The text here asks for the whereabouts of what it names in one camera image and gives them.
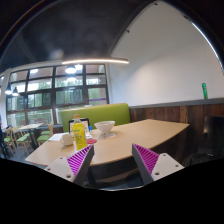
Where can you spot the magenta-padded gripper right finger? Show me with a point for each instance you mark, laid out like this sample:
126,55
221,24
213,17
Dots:
163,165

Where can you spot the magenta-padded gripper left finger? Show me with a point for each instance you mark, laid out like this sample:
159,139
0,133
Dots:
61,166

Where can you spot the yellow drink bottle orange cap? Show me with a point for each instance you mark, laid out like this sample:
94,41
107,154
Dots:
79,133

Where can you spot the white mug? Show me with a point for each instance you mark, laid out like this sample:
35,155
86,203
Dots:
67,139

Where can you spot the open white paper booklet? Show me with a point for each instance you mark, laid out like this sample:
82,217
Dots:
56,137

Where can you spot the flat round red coaster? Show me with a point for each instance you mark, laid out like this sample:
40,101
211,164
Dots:
92,141

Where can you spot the group of wooden green-seat chairs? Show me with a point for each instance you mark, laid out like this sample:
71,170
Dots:
23,140

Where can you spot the black laptop with stickers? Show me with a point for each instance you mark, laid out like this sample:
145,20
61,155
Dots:
85,122

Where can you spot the small wooden dining table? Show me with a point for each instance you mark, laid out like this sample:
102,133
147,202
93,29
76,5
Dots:
30,126

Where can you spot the white bowl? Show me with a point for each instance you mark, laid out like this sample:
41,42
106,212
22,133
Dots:
104,126

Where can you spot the green upholstered bench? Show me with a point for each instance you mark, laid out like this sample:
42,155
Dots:
106,113

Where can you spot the green can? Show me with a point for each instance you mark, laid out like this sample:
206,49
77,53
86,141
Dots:
204,91

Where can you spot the group of pendant ceiling lights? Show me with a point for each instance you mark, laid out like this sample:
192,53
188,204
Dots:
70,69

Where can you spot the long curved linear ceiling lamp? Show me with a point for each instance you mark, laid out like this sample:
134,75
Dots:
96,61

